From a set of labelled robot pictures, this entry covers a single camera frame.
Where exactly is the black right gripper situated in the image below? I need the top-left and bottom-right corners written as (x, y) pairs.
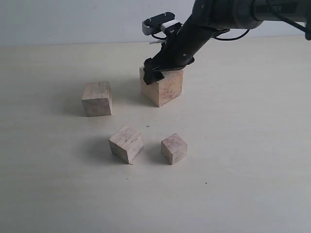
top-left (143, 17), bottom-right (229, 85)

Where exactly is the second largest wooden cube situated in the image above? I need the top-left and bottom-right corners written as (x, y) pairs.
top-left (82, 82), bottom-right (112, 117)

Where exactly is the third largest wooden cube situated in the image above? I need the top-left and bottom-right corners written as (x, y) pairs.
top-left (109, 125), bottom-right (144, 164)

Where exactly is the smallest wooden cube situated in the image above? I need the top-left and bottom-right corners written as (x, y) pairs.
top-left (161, 133), bottom-right (188, 165)

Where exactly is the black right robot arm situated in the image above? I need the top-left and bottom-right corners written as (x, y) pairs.
top-left (142, 0), bottom-right (311, 85)

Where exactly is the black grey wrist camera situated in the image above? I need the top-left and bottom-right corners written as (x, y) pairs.
top-left (142, 12), bottom-right (182, 35)

